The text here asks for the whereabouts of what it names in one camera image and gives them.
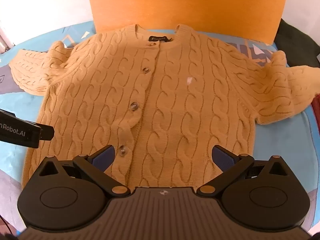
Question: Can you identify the tan cable-knit cardigan sweater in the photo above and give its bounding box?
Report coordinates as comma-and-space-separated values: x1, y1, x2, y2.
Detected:
8, 24, 320, 188

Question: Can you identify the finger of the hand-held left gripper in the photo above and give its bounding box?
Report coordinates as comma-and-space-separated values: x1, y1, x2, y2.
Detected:
37, 123, 55, 141

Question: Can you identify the dark green cloth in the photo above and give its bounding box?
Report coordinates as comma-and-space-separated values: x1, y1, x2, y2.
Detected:
274, 17, 320, 68

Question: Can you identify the orange headboard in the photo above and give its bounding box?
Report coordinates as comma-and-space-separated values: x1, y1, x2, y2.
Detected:
86, 0, 288, 43

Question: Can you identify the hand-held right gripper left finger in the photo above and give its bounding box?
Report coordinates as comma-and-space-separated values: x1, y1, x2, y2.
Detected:
37, 144, 131, 197

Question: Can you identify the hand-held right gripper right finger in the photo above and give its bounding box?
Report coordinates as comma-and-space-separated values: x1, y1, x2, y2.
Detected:
197, 145, 288, 197

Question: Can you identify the blue grey printed bed sheet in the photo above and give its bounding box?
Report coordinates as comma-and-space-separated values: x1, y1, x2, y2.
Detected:
0, 20, 320, 233

